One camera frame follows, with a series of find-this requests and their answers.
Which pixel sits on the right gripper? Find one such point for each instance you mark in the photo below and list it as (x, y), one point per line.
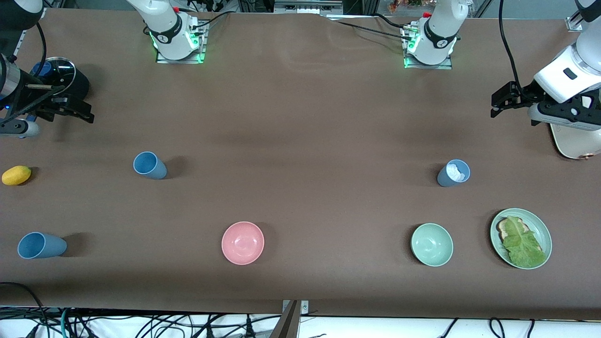
(24, 100)

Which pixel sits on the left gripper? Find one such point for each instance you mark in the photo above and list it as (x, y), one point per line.
(524, 95)

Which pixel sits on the blue plastic cup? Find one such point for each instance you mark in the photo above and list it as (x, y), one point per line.
(445, 178)
(151, 165)
(42, 246)

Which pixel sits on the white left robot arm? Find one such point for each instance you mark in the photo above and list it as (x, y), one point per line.
(441, 28)

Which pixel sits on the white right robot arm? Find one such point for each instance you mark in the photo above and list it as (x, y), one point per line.
(164, 19)

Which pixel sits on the glass lid with blue knob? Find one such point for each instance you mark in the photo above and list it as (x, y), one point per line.
(58, 70)

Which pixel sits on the cream white toaster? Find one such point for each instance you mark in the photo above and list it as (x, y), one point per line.
(577, 143)

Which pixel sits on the yellow lemon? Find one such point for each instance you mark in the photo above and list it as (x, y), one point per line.
(16, 175)

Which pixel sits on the white crumpled paper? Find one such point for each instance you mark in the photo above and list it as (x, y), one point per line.
(455, 172)

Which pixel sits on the toasted bread slice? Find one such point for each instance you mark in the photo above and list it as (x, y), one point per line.
(502, 230)

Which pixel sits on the mint green plate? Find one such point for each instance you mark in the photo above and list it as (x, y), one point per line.
(544, 234)

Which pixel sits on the green lettuce leaf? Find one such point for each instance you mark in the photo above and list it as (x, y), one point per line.
(523, 244)

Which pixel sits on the mint green bowl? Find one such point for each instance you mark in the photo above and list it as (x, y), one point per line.
(432, 244)

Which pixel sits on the brown table cover sheet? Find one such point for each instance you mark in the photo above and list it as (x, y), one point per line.
(300, 141)

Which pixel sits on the grey power strip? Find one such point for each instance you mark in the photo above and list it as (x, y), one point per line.
(307, 6)

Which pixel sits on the pink bowl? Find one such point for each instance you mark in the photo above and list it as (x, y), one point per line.
(242, 243)

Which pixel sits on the dark metal stand bar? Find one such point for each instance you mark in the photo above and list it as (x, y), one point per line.
(287, 326)

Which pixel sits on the aluminium frame rail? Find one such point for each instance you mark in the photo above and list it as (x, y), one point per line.
(21, 44)

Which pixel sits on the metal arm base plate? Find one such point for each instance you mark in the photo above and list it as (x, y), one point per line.
(446, 66)
(181, 60)

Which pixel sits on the aluminium frame bracket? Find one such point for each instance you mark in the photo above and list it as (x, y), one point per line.
(574, 24)

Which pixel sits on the silver table clamp bracket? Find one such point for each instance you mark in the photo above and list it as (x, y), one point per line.
(305, 307)

